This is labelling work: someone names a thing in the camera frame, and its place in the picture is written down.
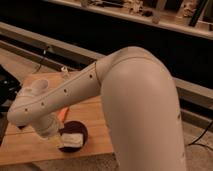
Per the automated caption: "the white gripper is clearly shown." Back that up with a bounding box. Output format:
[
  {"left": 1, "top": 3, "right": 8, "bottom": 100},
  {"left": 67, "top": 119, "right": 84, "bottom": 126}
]
[{"left": 33, "top": 113, "right": 64, "bottom": 148}]

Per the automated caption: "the white sponge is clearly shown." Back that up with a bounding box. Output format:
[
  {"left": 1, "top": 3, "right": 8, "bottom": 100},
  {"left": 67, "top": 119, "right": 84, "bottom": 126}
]
[{"left": 61, "top": 133, "right": 83, "bottom": 148}]

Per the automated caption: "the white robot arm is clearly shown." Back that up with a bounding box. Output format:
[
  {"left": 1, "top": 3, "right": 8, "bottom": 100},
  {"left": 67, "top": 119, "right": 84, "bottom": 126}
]
[{"left": 7, "top": 46, "right": 187, "bottom": 171}]

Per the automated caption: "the dark purple ceramic bowl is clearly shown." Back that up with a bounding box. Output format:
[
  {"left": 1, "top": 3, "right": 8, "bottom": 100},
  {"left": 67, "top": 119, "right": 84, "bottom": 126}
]
[{"left": 59, "top": 121, "right": 88, "bottom": 153}]

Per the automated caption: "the wooden table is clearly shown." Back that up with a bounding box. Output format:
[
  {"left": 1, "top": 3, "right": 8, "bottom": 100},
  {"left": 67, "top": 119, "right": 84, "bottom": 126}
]
[{"left": 0, "top": 72, "right": 115, "bottom": 167}]

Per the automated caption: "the black object at left edge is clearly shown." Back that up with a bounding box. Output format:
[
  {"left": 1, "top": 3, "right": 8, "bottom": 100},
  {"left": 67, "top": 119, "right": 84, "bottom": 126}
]
[{"left": 0, "top": 64, "right": 21, "bottom": 118}]

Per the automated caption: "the long wooden bench beam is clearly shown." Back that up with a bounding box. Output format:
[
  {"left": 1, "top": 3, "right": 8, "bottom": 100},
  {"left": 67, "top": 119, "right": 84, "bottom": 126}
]
[{"left": 0, "top": 22, "right": 213, "bottom": 110}]

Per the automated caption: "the black cable on floor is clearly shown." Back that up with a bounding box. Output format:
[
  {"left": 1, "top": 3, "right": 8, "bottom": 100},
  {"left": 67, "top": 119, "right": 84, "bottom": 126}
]
[{"left": 32, "top": 46, "right": 52, "bottom": 75}]

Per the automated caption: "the black cable at right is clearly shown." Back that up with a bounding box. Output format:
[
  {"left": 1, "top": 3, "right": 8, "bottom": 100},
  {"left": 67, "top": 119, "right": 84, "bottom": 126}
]
[{"left": 187, "top": 120, "right": 213, "bottom": 147}]

